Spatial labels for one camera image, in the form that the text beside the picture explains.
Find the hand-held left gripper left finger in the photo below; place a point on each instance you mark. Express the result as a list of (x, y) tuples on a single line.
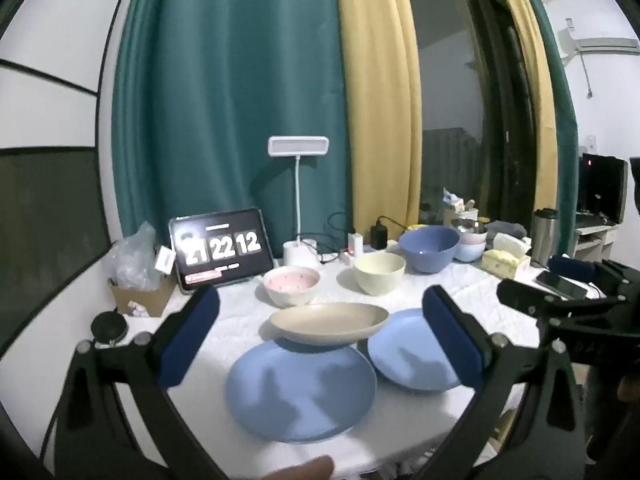
[(190, 340)]

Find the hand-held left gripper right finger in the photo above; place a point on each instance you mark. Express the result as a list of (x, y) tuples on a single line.
[(450, 340)]

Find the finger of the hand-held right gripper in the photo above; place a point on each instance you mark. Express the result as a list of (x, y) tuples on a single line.
[(520, 294), (570, 266)]

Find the large blue bowl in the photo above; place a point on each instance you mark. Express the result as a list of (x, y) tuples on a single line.
[(430, 252)]

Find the pink dotted bowl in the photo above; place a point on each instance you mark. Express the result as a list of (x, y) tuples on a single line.
[(290, 294)]

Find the blue plate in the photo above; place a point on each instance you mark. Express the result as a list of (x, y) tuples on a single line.
[(300, 390), (405, 350)]

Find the person's right hand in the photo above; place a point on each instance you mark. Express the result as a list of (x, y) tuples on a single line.
[(629, 389)]

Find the person's left hand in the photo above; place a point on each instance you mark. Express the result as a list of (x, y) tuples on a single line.
[(300, 470)]

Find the black smartphone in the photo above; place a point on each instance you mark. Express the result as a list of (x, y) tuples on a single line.
[(560, 284)]

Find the yellow floral tissue pack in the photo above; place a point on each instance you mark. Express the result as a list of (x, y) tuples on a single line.
[(502, 262)]

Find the white monitor stand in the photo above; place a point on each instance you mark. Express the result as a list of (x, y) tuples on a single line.
[(595, 240)]

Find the steel thermos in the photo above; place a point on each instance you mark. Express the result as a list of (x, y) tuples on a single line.
[(545, 237)]

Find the white textured tablecloth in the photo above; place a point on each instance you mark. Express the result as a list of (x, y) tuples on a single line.
[(240, 320)]

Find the light blue bowl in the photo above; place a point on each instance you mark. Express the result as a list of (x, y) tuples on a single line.
[(470, 254)]

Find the grey cloth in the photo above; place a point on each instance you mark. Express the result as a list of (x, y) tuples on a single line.
[(507, 229)]

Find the pink steel-lined bowl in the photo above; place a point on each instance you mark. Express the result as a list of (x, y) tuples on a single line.
[(472, 237)]

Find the small white packet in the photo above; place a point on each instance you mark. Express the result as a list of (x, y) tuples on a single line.
[(165, 261)]

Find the black round disc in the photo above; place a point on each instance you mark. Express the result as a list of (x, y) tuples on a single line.
[(107, 327)]

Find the black monitor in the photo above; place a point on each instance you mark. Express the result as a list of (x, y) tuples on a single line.
[(602, 185)]

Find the cream bowl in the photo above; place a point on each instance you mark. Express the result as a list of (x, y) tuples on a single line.
[(379, 280)]

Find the tablet showing clock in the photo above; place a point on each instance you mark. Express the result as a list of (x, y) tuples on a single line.
[(220, 247)]

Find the white basket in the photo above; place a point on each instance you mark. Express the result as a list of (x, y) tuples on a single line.
[(462, 214)]

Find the clear plastic bag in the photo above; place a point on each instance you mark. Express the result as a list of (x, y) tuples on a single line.
[(132, 260)]

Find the blue snack packet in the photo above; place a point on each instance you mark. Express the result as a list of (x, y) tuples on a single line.
[(450, 197)]

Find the beige plate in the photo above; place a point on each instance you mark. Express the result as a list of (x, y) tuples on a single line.
[(330, 322)]

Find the black charger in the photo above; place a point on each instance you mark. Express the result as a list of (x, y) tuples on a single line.
[(378, 237)]

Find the teal curtain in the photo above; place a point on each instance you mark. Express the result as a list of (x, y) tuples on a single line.
[(565, 135), (225, 85)]

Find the white power strip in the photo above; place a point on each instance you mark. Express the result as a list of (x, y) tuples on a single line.
[(345, 259)]

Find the white charger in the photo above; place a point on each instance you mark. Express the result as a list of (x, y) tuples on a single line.
[(355, 242)]

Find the yellow curtain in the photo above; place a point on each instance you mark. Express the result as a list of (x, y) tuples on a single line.
[(537, 85), (380, 110)]

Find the dark glass window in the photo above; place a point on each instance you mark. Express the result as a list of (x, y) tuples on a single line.
[(450, 85)]

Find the white desk lamp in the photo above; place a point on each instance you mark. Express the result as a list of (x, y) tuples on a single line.
[(298, 146)]

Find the white air conditioner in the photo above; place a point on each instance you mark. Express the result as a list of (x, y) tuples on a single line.
[(600, 40)]

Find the white wall socket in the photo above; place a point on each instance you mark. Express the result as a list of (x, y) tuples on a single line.
[(591, 141)]

